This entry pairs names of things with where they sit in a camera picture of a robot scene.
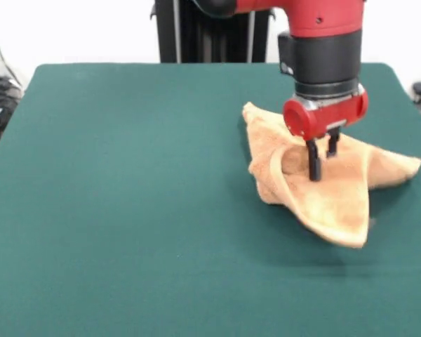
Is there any thin grey cable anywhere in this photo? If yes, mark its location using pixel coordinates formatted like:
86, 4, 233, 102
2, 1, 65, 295
0, 29, 22, 87

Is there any dark green table cloth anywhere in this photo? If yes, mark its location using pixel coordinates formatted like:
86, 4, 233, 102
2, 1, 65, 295
0, 62, 421, 337

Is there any black equipment pile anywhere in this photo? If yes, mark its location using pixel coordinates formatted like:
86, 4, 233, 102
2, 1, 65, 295
0, 54, 24, 147

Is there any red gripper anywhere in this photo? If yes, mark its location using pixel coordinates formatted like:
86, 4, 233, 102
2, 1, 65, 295
282, 83, 370, 183

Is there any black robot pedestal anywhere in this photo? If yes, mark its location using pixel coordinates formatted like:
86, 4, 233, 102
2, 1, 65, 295
149, 0, 279, 65

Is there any tan terry towel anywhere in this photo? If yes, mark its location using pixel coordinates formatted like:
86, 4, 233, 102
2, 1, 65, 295
241, 101, 421, 250

